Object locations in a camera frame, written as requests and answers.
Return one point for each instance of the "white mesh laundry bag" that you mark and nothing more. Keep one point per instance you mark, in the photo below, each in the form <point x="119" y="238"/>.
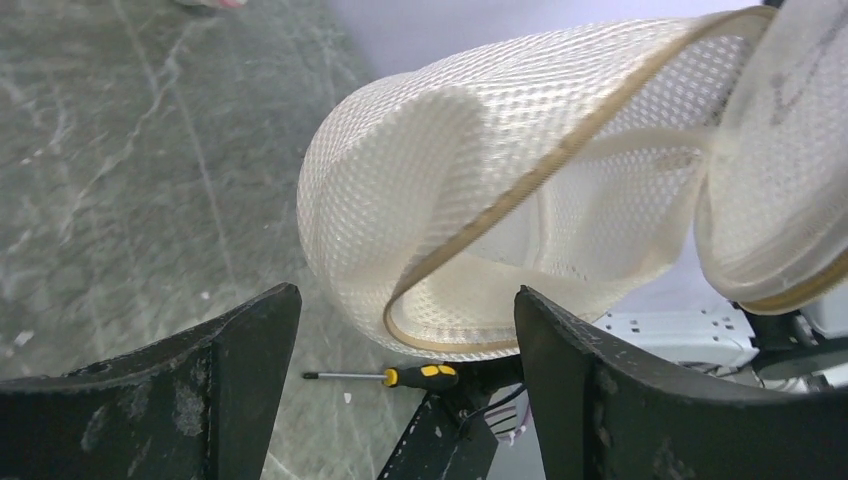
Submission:
<point x="579" y="162"/>

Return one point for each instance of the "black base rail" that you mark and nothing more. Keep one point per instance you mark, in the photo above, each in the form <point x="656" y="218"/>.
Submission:
<point x="455" y="434"/>

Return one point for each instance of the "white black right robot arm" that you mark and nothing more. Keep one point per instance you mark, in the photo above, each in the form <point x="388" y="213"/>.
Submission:
<point x="800" y="352"/>

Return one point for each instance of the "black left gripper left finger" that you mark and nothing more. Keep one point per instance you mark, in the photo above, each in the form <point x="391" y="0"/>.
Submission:
<point x="200" y="404"/>

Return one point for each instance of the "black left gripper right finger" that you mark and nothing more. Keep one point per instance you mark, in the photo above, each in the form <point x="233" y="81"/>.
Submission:
<point x="606" y="409"/>

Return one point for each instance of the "pink rimmed mesh bag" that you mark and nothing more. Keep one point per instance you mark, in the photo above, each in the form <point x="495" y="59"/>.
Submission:
<point x="218" y="4"/>

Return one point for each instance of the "long yellow black screwdriver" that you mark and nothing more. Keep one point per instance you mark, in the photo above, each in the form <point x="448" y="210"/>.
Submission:
<point x="429" y="377"/>

